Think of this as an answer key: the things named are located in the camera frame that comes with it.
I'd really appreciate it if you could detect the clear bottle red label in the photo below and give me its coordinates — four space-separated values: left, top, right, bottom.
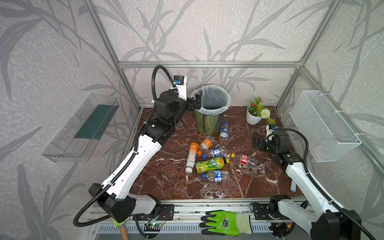
231 153 261 169

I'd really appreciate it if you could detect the orange white tall bottle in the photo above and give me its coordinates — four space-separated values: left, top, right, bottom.
186 142 199 174

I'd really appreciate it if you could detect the clear pepsi bottle blue cap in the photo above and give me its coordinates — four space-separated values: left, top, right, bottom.
219 122 230 142

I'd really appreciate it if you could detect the clear bottle orange label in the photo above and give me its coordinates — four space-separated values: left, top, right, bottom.
197 136 215 156

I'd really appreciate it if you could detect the clear bottle blue label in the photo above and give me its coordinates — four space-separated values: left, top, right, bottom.
202 147 227 159
202 170 230 183

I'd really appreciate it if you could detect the green yellow-cap bottle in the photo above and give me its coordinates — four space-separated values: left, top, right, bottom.
195 157 230 174

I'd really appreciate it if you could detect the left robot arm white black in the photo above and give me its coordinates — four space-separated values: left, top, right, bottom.
73 65 201 227

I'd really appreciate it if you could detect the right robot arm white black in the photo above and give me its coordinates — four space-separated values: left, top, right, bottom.
253 128 374 240

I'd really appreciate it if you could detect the clear plastic bin liner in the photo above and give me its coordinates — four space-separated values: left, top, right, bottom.
191 85 232 116

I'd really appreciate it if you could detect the green wood-pattern trash bin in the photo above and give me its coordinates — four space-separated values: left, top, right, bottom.
194 110 225 136

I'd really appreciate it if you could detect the white pot with flowers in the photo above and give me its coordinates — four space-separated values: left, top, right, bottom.
246 97 276 126

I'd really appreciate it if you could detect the green and black work glove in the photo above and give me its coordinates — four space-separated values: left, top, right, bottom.
199 210 253 237

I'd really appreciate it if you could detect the small circuit board green led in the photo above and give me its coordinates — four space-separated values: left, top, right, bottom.
143 222 165 232

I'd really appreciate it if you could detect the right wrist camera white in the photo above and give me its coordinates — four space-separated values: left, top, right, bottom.
266 124 279 138

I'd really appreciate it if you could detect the white wire mesh basket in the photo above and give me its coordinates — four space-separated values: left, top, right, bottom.
290 90 362 163

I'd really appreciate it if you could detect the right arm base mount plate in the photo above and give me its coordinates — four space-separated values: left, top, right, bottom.
250 202 289 221

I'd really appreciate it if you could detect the clear acrylic wall shelf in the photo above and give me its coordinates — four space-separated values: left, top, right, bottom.
42 94 120 163

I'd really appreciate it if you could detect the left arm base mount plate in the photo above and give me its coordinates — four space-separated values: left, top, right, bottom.
133 204 175 221

